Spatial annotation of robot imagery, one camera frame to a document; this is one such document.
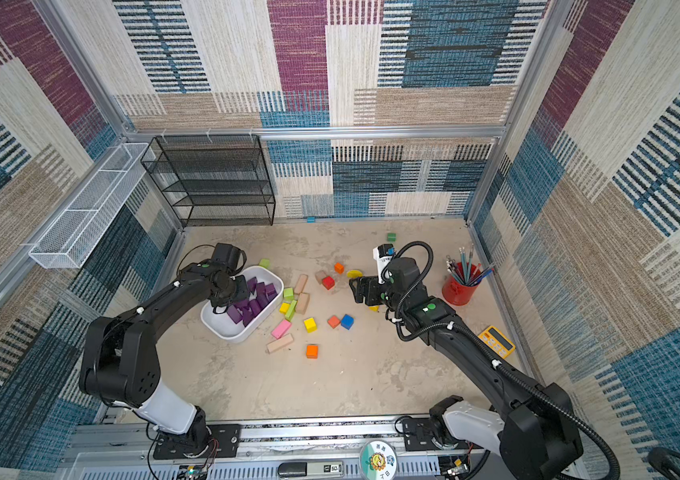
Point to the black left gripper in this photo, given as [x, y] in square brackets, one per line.
[244, 296]

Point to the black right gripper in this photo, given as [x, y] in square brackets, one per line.
[367, 290]

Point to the purple triangle block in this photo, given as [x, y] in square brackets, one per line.
[252, 284]

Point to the purple cube block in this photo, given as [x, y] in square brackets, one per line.
[271, 291]
[260, 288]
[255, 307]

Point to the purple cylinder block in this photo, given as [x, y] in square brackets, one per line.
[234, 314]

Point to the white plastic storage bin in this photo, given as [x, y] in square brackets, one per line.
[221, 325]

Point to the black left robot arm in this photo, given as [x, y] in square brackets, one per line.
[120, 363]

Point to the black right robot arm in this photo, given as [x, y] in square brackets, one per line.
[533, 428]

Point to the blue cube block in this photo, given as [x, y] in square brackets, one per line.
[347, 322]

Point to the red cube block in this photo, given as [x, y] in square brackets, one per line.
[328, 282]

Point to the red-orange small cube block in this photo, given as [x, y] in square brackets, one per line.
[334, 322]

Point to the small natural wood cube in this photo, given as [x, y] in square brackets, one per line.
[320, 275]

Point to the lime green flat block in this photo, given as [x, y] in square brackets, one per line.
[291, 310]

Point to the pink rectangular block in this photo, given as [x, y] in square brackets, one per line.
[281, 329]

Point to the long natural wood block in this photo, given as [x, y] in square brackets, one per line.
[279, 344]

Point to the orange cube block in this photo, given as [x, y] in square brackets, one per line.
[312, 351]

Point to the red pen holder cup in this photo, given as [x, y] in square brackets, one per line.
[464, 277]

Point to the yellow calculator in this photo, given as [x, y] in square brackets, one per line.
[497, 341]

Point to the round green logo sticker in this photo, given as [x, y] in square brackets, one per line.
[378, 460]

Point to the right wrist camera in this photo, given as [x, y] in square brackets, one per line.
[382, 255]

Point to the black wire shelf rack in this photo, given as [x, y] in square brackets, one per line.
[213, 180]

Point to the white wire mesh basket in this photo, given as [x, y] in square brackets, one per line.
[70, 240]

